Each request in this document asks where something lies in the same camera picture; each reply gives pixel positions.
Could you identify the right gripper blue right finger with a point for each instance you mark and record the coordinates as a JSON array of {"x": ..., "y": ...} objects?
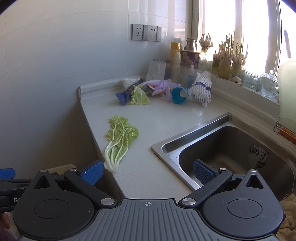
[{"x": 213, "y": 180}]

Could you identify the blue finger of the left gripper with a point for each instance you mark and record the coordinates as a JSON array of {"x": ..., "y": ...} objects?
[{"x": 7, "y": 173}]

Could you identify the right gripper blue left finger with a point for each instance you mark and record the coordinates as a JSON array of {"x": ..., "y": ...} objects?
[{"x": 84, "y": 181}]

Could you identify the white foam net sleeve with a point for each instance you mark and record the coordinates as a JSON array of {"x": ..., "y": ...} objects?
[{"x": 156, "y": 70}]

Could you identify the stainless steel sink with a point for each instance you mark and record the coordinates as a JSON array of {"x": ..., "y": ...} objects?
[{"x": 228, "y": 142}]

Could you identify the large green cabbage leaf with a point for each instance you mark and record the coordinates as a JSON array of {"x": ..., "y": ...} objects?
[{"x": 120, "y": 137}]

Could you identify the blue round cup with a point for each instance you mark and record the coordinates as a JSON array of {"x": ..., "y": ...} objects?
[{"x": 179, "y": 95}]

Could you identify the white purple foam fruit net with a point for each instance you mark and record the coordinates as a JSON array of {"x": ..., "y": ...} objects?
[{"x": 201, "y": 91}]

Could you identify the blue snack bag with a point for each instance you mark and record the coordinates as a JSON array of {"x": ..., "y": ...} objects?
[{"x": 124, "y": 96}]

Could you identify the small green cabbage leaf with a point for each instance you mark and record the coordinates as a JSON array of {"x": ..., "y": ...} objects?
[{"x": 139, "y": 97}]

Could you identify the purple plastic bag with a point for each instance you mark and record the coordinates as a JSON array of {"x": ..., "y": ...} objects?
[{"x": 161, "y": 87}]

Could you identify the white plastic bag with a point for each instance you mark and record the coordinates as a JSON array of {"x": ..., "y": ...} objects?
[{"x": 127, "y": 82}]

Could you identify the small blue label spray bottle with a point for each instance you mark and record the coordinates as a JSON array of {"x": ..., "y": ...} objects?
[{"x": 190, "y": 77}]

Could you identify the glass jars on sill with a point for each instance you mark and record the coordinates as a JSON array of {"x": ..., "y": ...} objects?
[{"x": 266, "y": 83}]

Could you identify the sprouting garlic cluster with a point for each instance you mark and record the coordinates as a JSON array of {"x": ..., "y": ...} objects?
[{"x": 231, "y": 58}]

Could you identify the purple food box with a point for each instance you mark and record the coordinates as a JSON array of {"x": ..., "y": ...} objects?
[{"x": 189, "y": 58}]

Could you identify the yellow cap white bottle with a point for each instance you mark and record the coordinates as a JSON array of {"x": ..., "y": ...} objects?
[{"x": 175, "y": 61}]

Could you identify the metal flask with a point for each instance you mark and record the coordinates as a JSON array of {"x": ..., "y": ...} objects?
[{"x": 190, "y": 45}]

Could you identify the hanging garlic bunch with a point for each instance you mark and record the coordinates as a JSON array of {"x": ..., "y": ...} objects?
[{"x": 205, "y": 42}]

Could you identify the wire dish rack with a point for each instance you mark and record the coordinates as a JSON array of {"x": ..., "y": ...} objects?
[{"x": 285, "y": 128}]

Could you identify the wall power sockets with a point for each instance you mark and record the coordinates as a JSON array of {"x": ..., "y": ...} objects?
[{"x": 146, "y": 33}]

